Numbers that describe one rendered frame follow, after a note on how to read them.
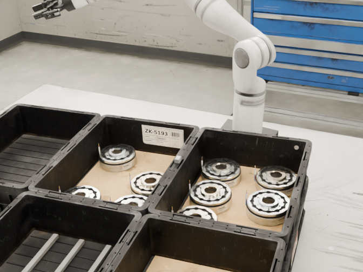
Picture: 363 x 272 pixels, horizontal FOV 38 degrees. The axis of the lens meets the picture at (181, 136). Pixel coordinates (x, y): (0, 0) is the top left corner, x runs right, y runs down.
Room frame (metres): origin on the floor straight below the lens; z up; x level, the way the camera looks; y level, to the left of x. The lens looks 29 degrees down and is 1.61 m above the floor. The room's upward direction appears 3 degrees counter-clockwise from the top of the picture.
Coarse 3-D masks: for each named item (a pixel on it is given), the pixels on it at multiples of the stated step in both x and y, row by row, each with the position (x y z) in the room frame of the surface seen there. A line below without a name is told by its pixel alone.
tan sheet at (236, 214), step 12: (252, 168) 1.20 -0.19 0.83; (240, 180) 1.14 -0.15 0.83; (252, 180) 1.14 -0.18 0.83; (240, 192) 1.09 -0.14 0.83; (252, 192) 1.09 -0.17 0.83; (240, 204) 1.04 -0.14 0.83; (228, 216) 0.99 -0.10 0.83; (240, 216) 0.99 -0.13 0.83; (264, 228) 0.94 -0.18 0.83; (276, 228) 0.94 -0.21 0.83
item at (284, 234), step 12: (228, 132) 1.23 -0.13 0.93; (240, 132) 1.22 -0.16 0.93; (192, 144) 1.17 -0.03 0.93; (180, 168) 1.06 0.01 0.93; (300, 168) 1.03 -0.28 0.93; (168, 180) 1.01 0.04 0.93; (300, 180) 0.98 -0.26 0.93; (300, 192) 0.96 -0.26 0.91; (156, 204) 0.92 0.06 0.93; (180, 216) 0.87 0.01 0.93; (192, 216) 0.87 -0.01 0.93; (288, 216) 0.87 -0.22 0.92; (240, 228) 0.82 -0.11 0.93; (252, 228) 0.82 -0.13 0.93; (288, 228) 0.82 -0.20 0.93
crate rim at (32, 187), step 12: (96, 120) 1.33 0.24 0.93; (132, 120) 1.33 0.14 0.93; (144, 120) 1.32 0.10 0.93; (156, 120) 1.31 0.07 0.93; (84, 132) 1.26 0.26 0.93; (192, 132) 1.23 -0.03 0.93; (72, 144) 1.20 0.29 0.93; (60, 156) 1.14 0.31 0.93; (48, 168) 1.09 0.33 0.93; (168, 168) 1.06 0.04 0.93; (36, 180) 1.04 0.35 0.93; (48, 192) 0.98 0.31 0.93; (60, 192) 0.98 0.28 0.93; (156, 192) 0.96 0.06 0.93; (108, 204) 0.93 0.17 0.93; (120, 204) 0.93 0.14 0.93; (144, 204) 0.92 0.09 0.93
